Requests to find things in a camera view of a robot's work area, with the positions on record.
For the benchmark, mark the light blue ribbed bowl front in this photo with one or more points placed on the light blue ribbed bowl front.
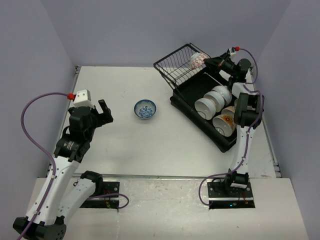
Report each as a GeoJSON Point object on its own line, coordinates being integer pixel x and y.
{"type": "Point", "coordinates": [206, 108]}

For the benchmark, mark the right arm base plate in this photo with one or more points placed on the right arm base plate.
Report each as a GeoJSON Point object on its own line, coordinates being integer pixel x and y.
{"type": "Point", "coordinates": [222, 197]}

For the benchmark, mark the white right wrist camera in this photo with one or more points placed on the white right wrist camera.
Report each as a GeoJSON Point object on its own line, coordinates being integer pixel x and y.
{"type": "Point", "coordinates": [233, 50]}

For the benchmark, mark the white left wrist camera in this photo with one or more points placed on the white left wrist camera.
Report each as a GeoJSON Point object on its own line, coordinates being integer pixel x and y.
{"type": "Point", "coordinates": [83, 99]}

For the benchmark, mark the light blue ribbed bowl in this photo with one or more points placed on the light blue ribbed bowl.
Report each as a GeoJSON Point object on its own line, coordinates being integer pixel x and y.
{"type": "Point", "coordinates": [217, 98]}
{"type": "Point", "coordinates": [206, 108]}
{"type": "Point", "coordinates": [226, 94]}

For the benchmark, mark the beige leaf pattern bowl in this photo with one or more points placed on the beige leaf pattern bowl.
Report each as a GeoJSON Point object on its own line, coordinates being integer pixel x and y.
{"type": "Point", "coordinates": [230, 111]}

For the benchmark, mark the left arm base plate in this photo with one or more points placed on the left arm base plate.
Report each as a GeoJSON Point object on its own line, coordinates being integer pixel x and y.
{"type": "Point", "coordinates": [109, 187]}

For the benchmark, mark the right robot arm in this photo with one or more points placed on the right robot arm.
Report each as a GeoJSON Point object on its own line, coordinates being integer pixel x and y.
{"type": "Point", "coordinates": [248, 113]}

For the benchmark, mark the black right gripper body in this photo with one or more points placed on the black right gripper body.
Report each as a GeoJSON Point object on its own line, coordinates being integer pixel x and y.
{"type": "Point", "coordinates": [227, 66]}

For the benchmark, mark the orange flower beige bowl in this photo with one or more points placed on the orange flower beige bowl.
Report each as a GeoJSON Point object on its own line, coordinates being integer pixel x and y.
{"type": "Point", "coordinates": [224, 124]}

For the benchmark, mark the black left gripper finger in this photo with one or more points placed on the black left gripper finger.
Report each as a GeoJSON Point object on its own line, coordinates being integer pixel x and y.
{"type": "Point", "coordinates": [103, 105]}
{"type": "Point", "coordinates": [106, 117]}

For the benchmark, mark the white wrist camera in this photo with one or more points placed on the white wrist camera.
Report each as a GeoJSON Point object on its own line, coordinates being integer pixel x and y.
{"type": "Point", "coordinates": [83, 99]}
{"type": "Point", "coordinates": [233, 50]}

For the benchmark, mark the blue patterned bowl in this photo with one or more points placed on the blue patterned bowl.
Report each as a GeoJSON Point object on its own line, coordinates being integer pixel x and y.
{"type": "Point", "coordinates": [145, 109]}

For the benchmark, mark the light blue ribbed bowl middle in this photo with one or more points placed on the light blue ribbed bowl middle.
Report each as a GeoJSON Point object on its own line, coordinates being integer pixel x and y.
{"type": "Point", "coordinates": [217, 98]}

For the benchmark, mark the light blue ribbed bowl back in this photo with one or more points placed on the light blue ribbed bowl back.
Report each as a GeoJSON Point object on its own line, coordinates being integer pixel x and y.
{"type": "Point", "coordinates": [226, 94]}

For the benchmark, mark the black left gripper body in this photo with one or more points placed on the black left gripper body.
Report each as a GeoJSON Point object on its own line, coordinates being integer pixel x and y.
{"type": "Point", "coordinates": [96, 122]}

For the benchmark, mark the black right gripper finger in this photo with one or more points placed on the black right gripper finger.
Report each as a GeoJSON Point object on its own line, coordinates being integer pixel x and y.
{"type": "Point", "coordinates": [214, 60]}
{"type": "Point", "coordinates": [215, 66]}

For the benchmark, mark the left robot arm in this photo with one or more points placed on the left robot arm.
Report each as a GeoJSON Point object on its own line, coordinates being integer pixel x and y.
{"type": "Point", "coordinates": [52, 211]}

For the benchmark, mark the red patterned white bowl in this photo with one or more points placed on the red patterned white bowl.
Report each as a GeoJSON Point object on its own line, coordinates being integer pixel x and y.
{"type": "Point", "coordinates": [197, 60]}

